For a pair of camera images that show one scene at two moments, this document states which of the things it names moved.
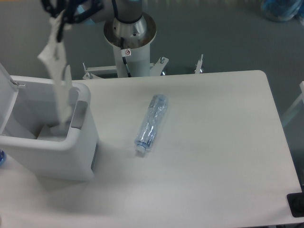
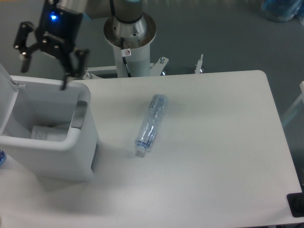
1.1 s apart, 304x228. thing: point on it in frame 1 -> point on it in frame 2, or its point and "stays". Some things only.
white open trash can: x=36 y=144 stays
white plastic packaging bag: x=54 y=57 -> x=57 y=133
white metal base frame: x=94 y=72 stays
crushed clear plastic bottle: x=155 y=113 stays
